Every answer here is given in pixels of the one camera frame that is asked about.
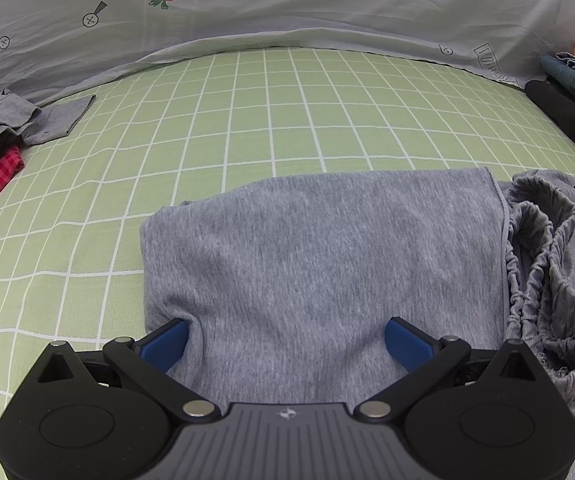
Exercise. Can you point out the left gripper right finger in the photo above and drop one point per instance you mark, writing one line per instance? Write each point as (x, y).
(427, 361)

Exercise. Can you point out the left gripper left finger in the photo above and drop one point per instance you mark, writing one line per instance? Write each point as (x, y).
(143, 365)

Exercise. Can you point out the light grey sweatpants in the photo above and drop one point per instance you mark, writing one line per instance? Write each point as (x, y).
(288, 283)

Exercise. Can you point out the green checked mat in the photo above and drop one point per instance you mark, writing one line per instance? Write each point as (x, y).
(70, 260)

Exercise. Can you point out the dark grey shirt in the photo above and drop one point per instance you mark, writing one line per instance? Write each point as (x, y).
(21, 120)

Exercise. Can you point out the grey carrot print sheet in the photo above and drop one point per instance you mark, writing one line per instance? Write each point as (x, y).
(52, 48)

